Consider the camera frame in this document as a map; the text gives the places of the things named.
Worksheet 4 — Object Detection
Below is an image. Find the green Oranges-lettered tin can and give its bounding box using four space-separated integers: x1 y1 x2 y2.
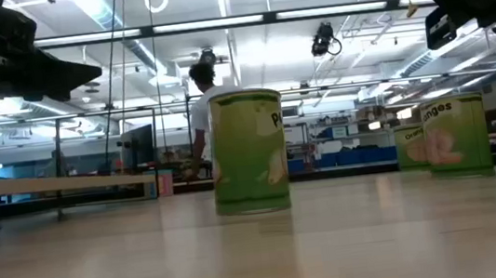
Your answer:
391 122 432 175
419 90 496 184

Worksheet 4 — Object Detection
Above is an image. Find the green Pea-lettered tin can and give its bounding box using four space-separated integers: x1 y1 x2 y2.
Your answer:
203 85 294 218

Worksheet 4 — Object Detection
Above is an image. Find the wooden shelf with black legs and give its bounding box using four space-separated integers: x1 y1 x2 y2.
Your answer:
0 105 168 230

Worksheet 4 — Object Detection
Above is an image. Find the small black disc fixture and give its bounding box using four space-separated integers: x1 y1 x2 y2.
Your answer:
81 79 102 96

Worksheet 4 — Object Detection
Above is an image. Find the dark monitor screen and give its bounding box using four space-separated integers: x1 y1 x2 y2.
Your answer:
116 123 159 174

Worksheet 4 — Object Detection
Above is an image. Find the person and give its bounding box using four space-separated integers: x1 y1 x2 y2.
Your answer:
172 58 253 183

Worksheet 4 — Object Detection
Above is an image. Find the round black hanging device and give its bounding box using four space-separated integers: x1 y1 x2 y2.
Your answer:
196 46 220 69

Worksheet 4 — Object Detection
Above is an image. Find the metal storage rack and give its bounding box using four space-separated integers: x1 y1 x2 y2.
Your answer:
304 110 399 156

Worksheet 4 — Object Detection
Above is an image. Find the blue box on rack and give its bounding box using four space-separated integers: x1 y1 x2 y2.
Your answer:
321 125 350 141

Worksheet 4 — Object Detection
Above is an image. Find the black crossbar with light strips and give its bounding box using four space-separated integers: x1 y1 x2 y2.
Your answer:
33 0 438 52

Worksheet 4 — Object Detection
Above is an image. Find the long blue storage crate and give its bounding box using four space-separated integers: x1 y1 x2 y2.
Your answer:
316 144 398 170

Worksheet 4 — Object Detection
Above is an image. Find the small blue storage bin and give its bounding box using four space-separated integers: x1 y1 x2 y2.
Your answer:
286 157 308 176

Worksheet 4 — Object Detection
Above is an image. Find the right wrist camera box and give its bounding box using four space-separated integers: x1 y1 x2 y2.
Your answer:
422 5 460 52

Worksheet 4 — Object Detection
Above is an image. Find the black hanging cable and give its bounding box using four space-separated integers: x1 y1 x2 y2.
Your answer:
85 0 139 174

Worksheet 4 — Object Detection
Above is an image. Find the thin grey hanging cable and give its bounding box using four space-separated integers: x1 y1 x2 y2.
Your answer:
104 0 141 126

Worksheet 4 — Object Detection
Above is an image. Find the black hanging camera with cable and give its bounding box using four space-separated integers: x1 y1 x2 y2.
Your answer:
307 20 344 60

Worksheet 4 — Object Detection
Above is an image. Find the black aluminium table frame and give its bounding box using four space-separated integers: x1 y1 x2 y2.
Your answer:
0 143 496 224

